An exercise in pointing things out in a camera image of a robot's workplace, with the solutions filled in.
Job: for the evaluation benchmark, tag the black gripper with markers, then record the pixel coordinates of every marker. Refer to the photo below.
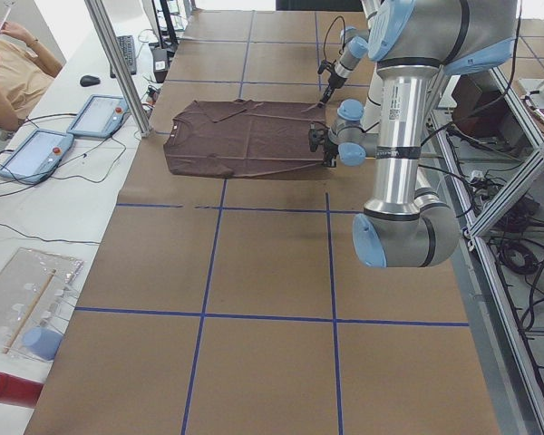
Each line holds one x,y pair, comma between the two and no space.
330,149
332,82

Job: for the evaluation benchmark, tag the seated person in beige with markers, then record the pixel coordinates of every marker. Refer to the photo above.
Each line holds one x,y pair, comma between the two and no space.
27,69

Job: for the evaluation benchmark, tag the blue teach pendant near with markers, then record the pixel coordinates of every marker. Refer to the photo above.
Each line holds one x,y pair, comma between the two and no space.
37,157

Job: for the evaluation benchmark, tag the aluminium frame rack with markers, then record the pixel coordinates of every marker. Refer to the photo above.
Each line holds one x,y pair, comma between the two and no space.
486,128

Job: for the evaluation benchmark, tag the red cylinder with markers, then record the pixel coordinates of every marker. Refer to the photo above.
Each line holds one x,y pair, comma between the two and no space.
19,391

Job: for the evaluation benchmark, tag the light blue plastic cap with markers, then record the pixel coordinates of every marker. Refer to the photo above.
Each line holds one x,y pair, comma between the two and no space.
42,342

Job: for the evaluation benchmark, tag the black computer mouse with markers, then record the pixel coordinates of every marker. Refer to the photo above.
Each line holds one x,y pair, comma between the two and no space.
89,80

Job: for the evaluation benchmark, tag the clear plastic bag sheet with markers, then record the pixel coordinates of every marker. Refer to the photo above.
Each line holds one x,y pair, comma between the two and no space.
36,289

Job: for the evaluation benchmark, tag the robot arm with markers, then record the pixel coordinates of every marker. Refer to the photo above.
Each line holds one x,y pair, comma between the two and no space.
353,49
404,223

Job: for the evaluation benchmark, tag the aluminium frame post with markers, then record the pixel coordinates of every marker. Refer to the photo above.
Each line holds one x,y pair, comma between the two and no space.
103,27

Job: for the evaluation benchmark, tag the dark brown t-shirt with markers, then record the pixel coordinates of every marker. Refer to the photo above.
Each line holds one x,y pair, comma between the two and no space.
242,139

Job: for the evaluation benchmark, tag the blue teach pendant far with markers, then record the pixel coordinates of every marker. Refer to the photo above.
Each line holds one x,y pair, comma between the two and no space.
99,117

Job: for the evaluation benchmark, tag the blue teach pendant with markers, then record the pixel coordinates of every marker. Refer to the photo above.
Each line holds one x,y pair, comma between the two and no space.
99,117
37,157

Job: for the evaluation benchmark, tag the black keyboard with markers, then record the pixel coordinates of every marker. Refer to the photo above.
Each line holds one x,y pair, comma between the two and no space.
127,47

